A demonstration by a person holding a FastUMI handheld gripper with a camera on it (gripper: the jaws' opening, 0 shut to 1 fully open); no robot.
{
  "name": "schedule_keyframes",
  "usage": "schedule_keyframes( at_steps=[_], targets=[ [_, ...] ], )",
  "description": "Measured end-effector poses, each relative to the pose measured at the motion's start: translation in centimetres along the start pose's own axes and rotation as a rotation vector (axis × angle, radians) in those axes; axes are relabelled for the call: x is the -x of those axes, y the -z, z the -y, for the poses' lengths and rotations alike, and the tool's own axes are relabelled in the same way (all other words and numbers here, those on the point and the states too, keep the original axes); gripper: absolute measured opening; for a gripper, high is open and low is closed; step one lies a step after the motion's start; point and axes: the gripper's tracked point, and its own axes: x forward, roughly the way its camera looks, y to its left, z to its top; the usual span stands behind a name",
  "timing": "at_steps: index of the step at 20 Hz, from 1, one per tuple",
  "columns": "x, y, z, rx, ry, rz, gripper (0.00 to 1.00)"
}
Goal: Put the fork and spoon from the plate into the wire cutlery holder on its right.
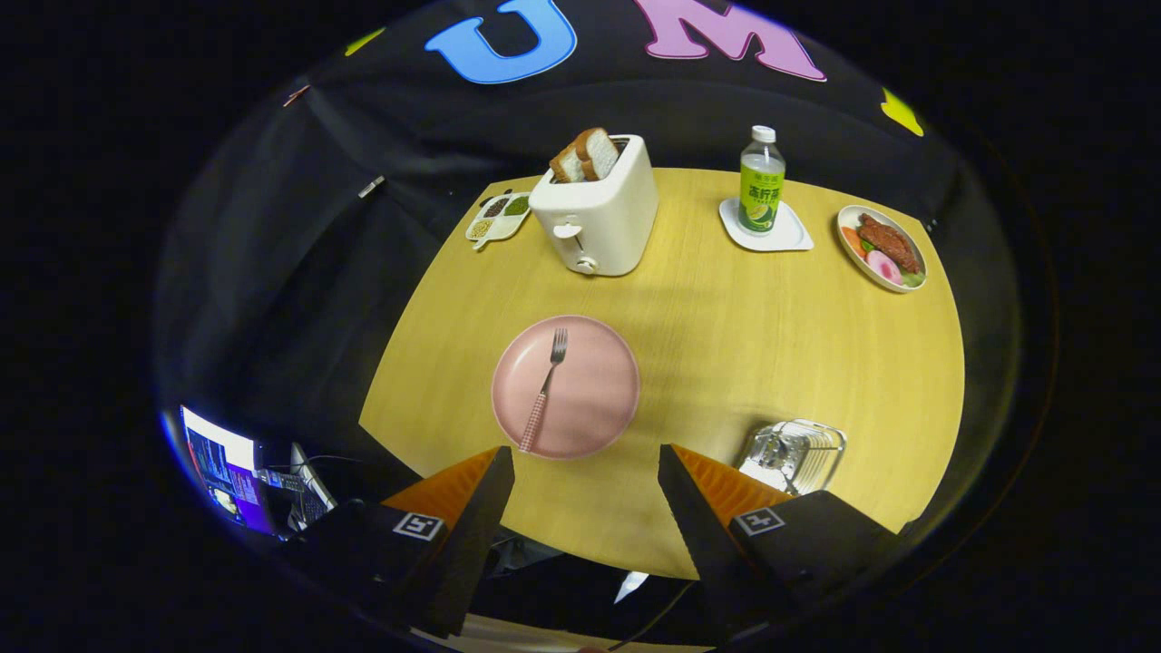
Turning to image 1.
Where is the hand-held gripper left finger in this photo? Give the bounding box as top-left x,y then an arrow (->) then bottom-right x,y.
281,444 -> 516,638

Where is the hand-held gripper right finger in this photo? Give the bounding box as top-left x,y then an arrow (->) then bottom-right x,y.
658,443 -> 908,636

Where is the fork with red checkered handle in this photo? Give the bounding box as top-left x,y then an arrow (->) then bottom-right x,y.
518,328 -> 570,453

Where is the perforated metal tray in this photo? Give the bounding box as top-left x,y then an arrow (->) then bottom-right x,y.
737,418 -> 848,496

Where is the pink plate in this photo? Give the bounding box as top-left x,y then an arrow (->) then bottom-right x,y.
491,315 -> 641,461

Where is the laptop screen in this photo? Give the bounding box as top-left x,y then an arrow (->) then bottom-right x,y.
180,405 -> 278,536

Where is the black backdrop cloth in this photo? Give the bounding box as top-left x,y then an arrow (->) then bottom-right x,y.
154,0 -> 1021,581

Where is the white three-compartment condiment dish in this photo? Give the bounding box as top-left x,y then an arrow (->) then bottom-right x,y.
465,191 -> 533,251

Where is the white coaster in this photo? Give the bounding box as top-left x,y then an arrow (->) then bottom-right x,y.
718,198 -> 815,253

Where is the white food plate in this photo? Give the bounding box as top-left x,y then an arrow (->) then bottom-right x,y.
836,205 -> 928,294

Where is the white toaster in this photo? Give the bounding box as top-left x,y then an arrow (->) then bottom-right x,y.
528,134 -> 659,278

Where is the brown meat piece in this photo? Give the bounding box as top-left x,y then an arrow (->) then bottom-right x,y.
857,213 -> 920,275

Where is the green label drink bottle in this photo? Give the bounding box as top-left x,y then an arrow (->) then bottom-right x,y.
737,125 -> 787,235

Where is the large bread slice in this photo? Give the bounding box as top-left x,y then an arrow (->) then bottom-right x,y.
573,127 -> 621,180

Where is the black cable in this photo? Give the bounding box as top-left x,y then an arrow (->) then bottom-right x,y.
608,580 -> 695,652

